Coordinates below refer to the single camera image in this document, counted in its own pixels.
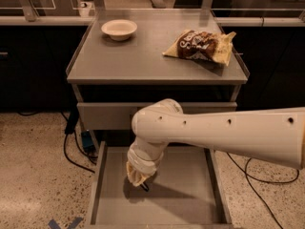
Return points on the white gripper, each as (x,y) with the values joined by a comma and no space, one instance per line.
(142,164)

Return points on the dark blue snack bar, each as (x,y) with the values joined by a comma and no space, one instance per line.
(145,187)

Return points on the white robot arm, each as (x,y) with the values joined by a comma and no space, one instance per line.
(276,135)

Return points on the open grey middle drawer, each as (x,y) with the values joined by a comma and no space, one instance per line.
(185,193)

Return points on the closed grey top drawer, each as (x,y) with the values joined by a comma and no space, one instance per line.
(117,116)

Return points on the grey metal drawer cabinet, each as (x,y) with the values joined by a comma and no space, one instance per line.
(135,70)

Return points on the blue power adapter box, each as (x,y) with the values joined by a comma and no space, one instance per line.
(87,142)

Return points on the white paper bowl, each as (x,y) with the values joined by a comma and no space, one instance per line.
(119,30)

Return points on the yellow brown chip bag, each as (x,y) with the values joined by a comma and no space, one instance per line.
(202,45)

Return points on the dark counter with rail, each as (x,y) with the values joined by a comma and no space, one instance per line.
(38,39)

